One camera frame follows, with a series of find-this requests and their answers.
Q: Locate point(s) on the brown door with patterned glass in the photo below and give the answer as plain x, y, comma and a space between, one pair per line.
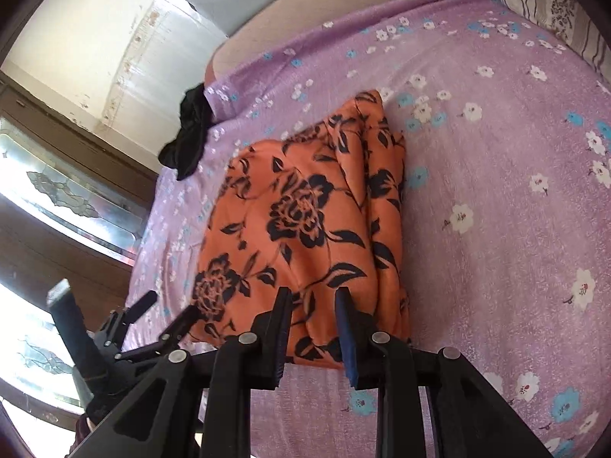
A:
57, 171

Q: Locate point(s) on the striped white pillow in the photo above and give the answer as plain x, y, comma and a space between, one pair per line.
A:
558, 4

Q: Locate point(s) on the purple floral bedsheet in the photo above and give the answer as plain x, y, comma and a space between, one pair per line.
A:
501, 200

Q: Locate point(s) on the orange black floral blouse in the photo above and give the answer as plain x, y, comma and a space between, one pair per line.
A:
305, 219

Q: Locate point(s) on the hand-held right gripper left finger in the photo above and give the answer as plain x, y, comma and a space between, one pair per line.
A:
281, 334

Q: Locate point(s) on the black garment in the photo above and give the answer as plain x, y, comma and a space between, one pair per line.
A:
191, 133

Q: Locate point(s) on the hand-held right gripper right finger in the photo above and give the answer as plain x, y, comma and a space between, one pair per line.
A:
347, 334

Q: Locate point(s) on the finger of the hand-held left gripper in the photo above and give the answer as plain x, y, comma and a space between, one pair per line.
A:
141, 307
179, 327

